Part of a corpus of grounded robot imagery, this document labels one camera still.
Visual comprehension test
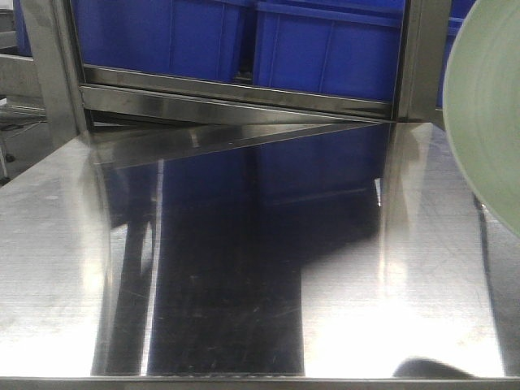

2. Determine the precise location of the blue plastic bin left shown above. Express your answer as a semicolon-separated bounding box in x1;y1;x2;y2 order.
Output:
72;1;253;82

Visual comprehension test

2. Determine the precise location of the blue plastic bin right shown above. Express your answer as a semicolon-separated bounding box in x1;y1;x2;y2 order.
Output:
253;1;405;102

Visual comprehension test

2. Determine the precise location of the stainless steel shelf rack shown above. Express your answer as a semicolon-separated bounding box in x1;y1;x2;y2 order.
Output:
21;1;451;131

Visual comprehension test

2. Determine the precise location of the blue plastic bin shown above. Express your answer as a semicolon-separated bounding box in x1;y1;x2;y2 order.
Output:
253;1;405;102
72;1;253;82

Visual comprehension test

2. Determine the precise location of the green round plate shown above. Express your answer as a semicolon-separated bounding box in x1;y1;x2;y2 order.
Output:
443;1;519;234

